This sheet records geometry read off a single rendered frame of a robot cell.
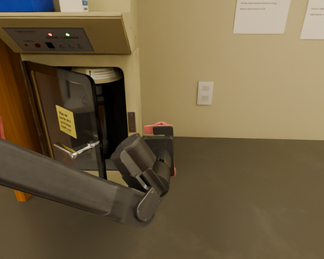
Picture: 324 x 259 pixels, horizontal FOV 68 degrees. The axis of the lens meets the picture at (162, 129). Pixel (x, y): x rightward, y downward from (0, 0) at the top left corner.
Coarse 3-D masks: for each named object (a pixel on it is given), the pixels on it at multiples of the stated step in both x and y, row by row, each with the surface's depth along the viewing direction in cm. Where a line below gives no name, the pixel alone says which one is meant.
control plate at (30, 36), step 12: (12, 36) 59; (24, 36) 59; (36, 36) 59; (48, 36) 58; (60, 36) 58; (72, 36) 58; (84, 36) 58; (24, 48) 63; (36, 48) 63; (48, 48) 63; (60, 48) 63; (72, 48) 62; (84, 48) 62
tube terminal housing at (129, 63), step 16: (96, 0) 61; (112, 0) 61; (128, 0) 61; (48, 64) 69; (64, 64) 69; (80, 64) 68; (96, 64) 68; (112, 64) 68; (128, 64) 68; (128, 80) 70; (128, 96) 72; (128, 128) 77; (112, 176) 86
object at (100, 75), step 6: (78, 66) 73; (84, 72) 72; (90, 72) 72; (96, 72) 72; (102, 72) 73; (108, 72) 73; (114, 72) 75; (120, 72) 78; (96, 78) 72; (102, 78) 73; (108, 78) 73; (114, 78) 75; (120, 78) 77
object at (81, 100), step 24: (48, 72) 61; (72, 72) 54; (48, 96) 65; (72, 96) 58; (48, 120) 70; (96, 120) 55; (48, 144) 77; (72, 144) 67; (96, 144) 59; (96, 168) 63
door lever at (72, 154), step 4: (56, 144) 62; (60, 144) 62; (88, 144) 61; (56, 148) 62; (60, 148) 60; (64, 148) 60; (68, 148) 60; (84, 148) 60; (88, 148) 61; (64, 152) 60; (68, 152) 59; (72, 152) 58; (76, 152) 58; (80, 152) 59; (84, 152) 60; (88, 152) 62; (72, 156) 58; (76, 156) 58
